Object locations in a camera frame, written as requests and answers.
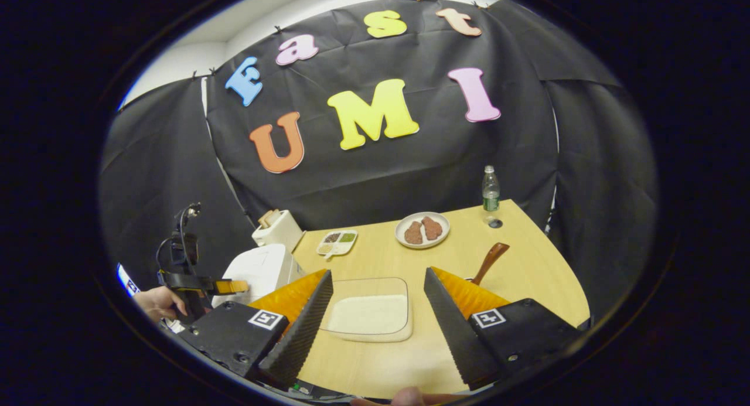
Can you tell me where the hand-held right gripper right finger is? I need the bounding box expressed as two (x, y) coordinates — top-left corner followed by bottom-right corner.
(425, 268), (587, 390)

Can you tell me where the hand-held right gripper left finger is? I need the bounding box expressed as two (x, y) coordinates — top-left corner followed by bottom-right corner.
(175, 269), (335, 388)

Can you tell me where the white rice cooker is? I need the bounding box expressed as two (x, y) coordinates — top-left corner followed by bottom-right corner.
(212, 244), (305, 308)

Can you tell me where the beige tray of rice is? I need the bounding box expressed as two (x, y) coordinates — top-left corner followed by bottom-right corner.
(319, 277), (414, 343)

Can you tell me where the brown wooden spoon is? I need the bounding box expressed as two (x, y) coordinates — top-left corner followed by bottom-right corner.
(466, 243), (510, 286)

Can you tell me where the white toaster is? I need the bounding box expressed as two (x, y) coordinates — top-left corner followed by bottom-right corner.
(252, 210), (304, 253)

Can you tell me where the white divided grain dish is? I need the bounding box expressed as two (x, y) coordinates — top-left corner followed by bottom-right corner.
(316, 230), (358, 261)

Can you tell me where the white round plate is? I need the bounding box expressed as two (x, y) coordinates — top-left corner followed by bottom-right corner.
(394, 211), (451, 250)

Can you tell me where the green label water bottle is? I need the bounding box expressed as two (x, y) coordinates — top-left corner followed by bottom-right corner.
(482, 165), (501, 213)

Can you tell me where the black backdrop cloth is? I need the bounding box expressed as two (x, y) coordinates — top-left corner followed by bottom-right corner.
(100, 0), (660, 319)

